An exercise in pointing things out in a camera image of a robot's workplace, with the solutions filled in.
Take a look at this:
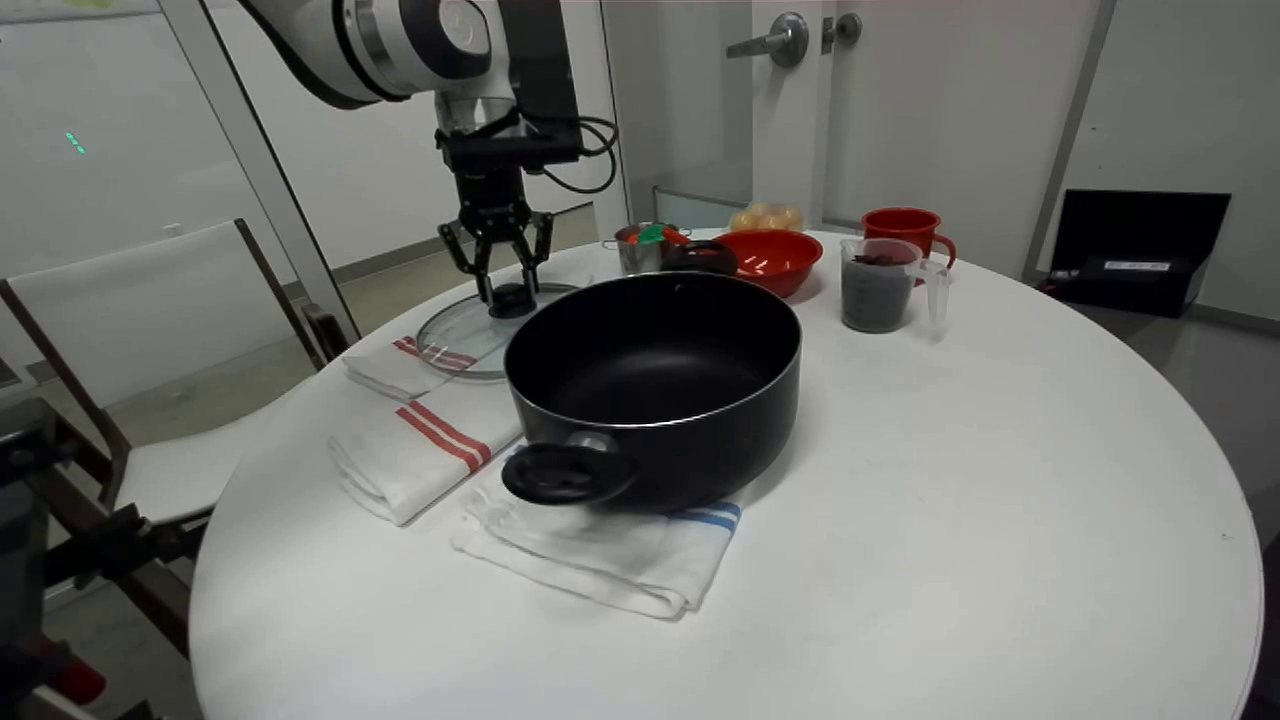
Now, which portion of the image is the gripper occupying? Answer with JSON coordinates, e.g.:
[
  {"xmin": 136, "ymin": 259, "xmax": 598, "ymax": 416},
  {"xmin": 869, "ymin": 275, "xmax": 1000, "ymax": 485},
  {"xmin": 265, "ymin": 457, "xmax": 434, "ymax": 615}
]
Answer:
[{"xmin": 437, "ymin": 165, "xmax": 555, "ymax": 306}]

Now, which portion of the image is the glass pot lid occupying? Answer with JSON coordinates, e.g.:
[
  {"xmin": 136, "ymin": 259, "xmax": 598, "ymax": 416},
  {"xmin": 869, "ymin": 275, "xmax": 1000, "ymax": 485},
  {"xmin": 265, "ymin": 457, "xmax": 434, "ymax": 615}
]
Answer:
[{"xmin": 416, "ymin": 282, "xmax": 582, "ymax": 382}]

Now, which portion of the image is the small steel pot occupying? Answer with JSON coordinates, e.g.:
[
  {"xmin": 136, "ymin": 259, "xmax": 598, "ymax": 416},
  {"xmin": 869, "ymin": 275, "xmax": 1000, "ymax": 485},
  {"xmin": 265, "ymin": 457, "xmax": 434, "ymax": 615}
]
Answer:
[{"xmin": 602, "ymin": 222, "xmax": 693, "ymax": 278}]

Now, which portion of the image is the black cooking pot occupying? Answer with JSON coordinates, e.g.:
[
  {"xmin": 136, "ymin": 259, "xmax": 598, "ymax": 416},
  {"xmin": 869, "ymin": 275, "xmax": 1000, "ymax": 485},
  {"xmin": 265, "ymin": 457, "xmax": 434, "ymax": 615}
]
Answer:
[{"xmin": 501, "ymin": 240, "xmax": 804, "ymax": 514}]

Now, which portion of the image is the red striped white towel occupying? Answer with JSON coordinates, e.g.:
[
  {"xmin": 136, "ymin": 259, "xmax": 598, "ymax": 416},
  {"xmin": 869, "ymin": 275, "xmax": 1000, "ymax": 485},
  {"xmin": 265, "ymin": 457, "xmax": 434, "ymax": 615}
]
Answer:
[
  {"xmin": 327, "ymin": 375, "xmax": 527, "ymax": 527},
  {"xmin": 342, "ymin": 335, "xmax": 481, "ymax": 403}
]

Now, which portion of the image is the bag of yellow buns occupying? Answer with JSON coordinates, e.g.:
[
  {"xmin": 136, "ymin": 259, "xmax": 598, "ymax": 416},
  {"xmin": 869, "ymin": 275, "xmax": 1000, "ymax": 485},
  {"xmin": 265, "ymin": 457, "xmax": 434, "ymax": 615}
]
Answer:
[{"xmin": 727, "ymin": 202, "xmax": 805, "ymax": 234}]

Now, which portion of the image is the red plastic bowl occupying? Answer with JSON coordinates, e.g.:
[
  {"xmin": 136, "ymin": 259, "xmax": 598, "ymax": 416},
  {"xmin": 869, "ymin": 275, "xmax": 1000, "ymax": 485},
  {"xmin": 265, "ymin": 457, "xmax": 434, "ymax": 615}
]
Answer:
[{"xmin": 711, "ymin": 229, "xmax": 825, "ymax": 300}]

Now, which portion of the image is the blue striped white towel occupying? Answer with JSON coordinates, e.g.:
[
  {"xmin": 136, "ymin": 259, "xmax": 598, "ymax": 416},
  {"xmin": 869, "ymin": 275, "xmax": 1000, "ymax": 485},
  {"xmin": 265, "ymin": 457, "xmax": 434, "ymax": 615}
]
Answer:
[{"xmin": 451, "ymin": 448, "xmax": 744, "ymax": 620}]

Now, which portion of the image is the clear measuring cup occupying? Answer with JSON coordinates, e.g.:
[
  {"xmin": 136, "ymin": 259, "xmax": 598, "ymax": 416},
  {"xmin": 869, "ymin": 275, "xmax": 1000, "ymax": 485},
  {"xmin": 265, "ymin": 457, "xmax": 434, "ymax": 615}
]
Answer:
[{"xmin": 839, "ymin": 237, "xmax": 952, "ymax": 335}]

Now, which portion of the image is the white chair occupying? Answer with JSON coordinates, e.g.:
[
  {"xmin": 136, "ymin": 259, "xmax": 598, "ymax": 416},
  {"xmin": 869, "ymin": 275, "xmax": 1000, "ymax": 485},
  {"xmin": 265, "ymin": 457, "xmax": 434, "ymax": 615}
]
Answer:
[{"xmin": 0, "ymin": 217, "xmax": 353, "ymax": 656}]

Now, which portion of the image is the red mug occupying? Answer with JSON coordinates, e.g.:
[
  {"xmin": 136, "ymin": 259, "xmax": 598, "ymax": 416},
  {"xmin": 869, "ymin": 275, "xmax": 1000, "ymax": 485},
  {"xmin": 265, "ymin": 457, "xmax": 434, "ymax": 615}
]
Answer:
[{"xmin": 861, "ymin": 207, "xmax": 958, "ymax": 287}]

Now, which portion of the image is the silver door lock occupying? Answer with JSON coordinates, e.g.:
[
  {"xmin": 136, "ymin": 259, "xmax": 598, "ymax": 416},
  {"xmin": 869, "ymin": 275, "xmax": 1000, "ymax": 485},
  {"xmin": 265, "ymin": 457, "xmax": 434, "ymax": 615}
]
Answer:
[{"xmin": 821, "ymin": 11, "xmax": 864, "ymax": 57}]

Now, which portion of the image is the door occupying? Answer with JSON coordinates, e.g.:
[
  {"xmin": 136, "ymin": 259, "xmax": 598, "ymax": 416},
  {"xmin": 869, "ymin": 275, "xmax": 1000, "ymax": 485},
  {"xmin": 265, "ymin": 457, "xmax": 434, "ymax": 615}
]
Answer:
[{"xmin": 750, "ymin": 0, "xmax": 1118, "ymax": 283}]

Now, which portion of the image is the black stand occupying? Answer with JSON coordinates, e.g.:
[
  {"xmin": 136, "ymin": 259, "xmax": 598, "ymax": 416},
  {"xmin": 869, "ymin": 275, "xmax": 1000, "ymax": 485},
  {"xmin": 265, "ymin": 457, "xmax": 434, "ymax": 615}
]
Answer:
[{"xmin": 0, "ymin": 396, "xmax": 213, "ymax": 720}]

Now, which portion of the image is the black case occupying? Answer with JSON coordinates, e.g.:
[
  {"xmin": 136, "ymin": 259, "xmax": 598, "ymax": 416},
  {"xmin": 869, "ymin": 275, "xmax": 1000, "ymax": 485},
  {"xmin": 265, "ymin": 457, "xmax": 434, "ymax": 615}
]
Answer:
[{"xmin": 1038, "ymin": 188, "xmax": 1234, "ymax": 320}]

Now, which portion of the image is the silver door lever handle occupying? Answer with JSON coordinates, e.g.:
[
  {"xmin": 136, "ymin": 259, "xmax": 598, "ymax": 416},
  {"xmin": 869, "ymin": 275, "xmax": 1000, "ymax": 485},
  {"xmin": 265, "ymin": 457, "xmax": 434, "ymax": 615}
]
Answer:
[{"xmin": 725, "ymin": 11, "xmax": 810, "ymax": 70}]

